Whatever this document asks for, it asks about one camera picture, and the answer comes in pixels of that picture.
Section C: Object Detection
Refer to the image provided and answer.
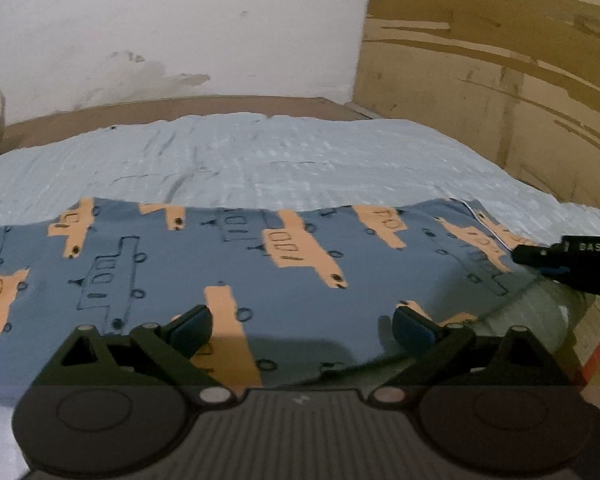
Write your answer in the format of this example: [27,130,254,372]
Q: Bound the blue pants with orange cars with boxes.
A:
[0,198,534,405]

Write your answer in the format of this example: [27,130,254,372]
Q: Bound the light blue striped bed quilt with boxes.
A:
[0,112,600,480]

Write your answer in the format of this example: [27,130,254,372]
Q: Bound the plywood board panel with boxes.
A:
[352,0,600,221]

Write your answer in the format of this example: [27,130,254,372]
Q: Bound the brown wooden bed frame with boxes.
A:
[0,96,370,155]

